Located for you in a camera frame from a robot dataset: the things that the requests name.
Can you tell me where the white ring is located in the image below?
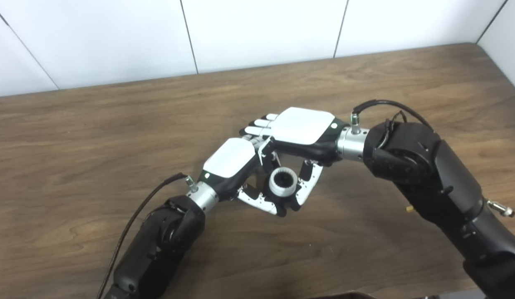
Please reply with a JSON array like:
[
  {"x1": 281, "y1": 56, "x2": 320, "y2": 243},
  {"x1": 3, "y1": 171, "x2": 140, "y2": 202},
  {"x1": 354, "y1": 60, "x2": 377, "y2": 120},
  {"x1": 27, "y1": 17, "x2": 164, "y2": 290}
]
[{"x1": 269, "y1": 167, "x2": 299, "y2": 198}]

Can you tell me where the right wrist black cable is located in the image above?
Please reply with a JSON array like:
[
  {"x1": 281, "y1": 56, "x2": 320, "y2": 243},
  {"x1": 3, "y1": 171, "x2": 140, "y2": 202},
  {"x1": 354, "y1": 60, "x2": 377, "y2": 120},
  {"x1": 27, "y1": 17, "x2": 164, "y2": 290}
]
[{"x1": 351, "y1": 99, "x2": 435, "y2": 133}]

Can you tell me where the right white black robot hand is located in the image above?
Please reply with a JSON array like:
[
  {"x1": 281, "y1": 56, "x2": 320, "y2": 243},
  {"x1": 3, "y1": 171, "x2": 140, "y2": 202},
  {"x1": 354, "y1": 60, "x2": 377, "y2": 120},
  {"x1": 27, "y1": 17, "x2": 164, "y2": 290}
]
[{"x1": 240, "y1": 107, "x2": 350, "y2": 212}]

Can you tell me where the round black part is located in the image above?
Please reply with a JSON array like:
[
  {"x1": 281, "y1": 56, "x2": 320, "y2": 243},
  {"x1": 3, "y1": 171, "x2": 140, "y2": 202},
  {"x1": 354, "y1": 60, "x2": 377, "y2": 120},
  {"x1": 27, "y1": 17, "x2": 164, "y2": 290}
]
[{"x1": 262, "y1": 164, "x2": 302, "y2": 212}]

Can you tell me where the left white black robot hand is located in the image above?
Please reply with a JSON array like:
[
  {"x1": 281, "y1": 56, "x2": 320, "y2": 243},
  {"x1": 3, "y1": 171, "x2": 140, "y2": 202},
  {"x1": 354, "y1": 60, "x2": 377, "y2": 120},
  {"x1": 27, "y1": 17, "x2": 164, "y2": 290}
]
[{"x1": 198, "y1": 137, "x2": 289, "y2": 218}]

